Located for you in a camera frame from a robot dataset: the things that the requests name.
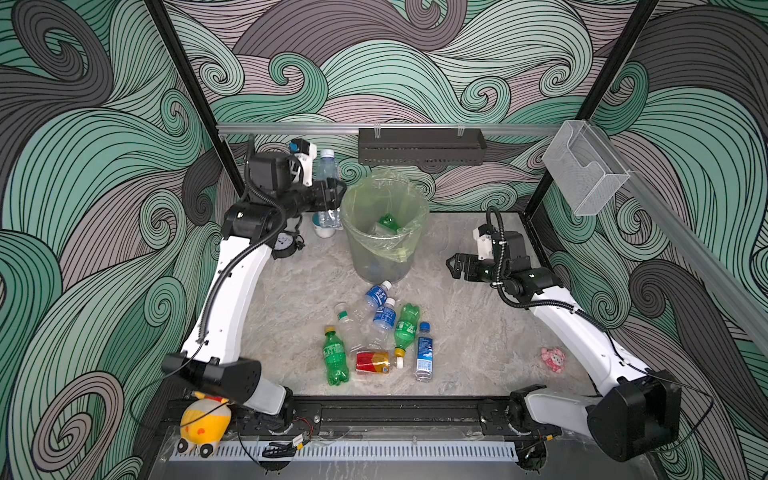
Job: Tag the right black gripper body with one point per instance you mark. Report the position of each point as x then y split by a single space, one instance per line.
486 270

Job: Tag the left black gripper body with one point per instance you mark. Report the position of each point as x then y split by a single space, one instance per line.
314 199

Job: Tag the clear bottle white cap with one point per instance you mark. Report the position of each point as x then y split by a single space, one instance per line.
328 174

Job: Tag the blue label water bottle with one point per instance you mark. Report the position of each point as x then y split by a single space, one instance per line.
424 353

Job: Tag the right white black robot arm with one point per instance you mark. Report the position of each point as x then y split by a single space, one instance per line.
635 409

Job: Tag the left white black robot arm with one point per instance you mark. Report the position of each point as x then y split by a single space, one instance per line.
279 186

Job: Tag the mesh bin with green bag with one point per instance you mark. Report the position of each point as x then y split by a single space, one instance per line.
377 253

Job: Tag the teal lid white jar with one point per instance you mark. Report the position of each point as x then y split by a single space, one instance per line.
321 231

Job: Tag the blue label bottle white cap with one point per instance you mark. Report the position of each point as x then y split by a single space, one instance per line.
374 298

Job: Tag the Pocari Sweat bottle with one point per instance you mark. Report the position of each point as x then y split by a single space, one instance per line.
383 324

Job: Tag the pink plush toy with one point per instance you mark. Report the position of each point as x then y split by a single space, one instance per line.
554 358

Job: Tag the red yellow label bottle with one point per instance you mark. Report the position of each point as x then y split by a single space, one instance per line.
378 362

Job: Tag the clear bottle green band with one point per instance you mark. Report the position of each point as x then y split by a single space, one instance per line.
350 328

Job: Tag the green Sprite bottle yellow cap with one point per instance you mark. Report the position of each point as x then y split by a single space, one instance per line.
335 358

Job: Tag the yellow plush toy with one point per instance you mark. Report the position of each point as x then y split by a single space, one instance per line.
203 425

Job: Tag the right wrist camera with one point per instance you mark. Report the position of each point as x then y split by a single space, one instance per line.
484 242

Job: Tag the black wall shelf tray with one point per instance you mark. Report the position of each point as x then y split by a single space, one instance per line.
430 148

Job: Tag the clear acrylic wall holder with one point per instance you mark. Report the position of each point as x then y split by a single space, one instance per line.
585 166

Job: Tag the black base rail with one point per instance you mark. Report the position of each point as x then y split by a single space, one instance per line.
333 416

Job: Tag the white slotted cable duct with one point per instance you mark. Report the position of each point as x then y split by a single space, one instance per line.
484 451

